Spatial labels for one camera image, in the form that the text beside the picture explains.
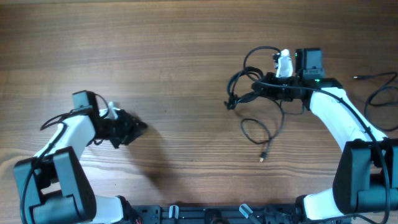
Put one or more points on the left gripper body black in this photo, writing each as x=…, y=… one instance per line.
x=114, y=130

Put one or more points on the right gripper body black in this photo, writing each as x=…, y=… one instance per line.
x=282, y=93

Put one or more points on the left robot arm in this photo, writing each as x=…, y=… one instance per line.
x=52, y=185

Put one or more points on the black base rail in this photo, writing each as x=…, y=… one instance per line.
x=282, y=213

